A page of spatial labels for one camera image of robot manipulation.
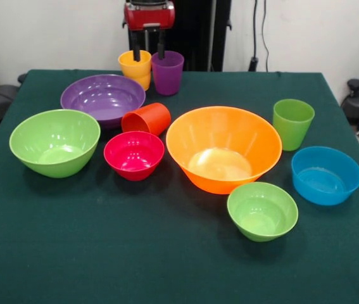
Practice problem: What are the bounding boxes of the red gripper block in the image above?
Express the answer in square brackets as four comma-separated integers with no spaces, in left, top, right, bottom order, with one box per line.
[123,1,177,62]

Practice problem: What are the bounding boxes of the yellow cup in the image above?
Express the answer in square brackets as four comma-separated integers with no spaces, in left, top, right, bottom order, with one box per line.
[117,49,153,92]

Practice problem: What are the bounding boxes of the purple cup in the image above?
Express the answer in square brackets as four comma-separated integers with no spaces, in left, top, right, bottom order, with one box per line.
[151,50,186,97]

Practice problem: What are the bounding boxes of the large orange bowl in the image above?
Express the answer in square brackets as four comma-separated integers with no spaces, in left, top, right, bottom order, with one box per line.
[165,106,283,195]

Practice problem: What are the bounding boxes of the green cup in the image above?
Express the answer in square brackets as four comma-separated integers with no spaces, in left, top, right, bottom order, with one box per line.
[272,98,316,152]

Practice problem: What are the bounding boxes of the purple bowl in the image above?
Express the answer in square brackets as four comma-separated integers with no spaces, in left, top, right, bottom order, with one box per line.
[60,73,147,129]

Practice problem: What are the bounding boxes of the red-orange cup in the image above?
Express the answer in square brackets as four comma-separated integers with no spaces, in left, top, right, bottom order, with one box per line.
[121,102,172,137]

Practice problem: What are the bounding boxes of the pink bowl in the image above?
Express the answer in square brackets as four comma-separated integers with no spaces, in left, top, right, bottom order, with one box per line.
[103,130,166,182]

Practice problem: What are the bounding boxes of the large green bowl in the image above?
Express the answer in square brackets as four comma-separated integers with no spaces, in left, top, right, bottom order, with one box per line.
[9,109,101,179]

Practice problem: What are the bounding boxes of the dark green table cloth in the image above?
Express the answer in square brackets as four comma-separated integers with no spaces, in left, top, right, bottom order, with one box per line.
[0,69,359,304]

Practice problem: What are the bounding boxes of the small green bowl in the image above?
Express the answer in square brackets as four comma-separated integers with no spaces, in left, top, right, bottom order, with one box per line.
[227,181,299,243]

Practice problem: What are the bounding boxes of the blue bowl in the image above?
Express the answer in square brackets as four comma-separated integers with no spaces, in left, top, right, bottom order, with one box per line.
[291,146,359,207]

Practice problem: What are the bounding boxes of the black wall cable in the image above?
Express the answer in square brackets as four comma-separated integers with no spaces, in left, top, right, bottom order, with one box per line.
[249,0,270,73]

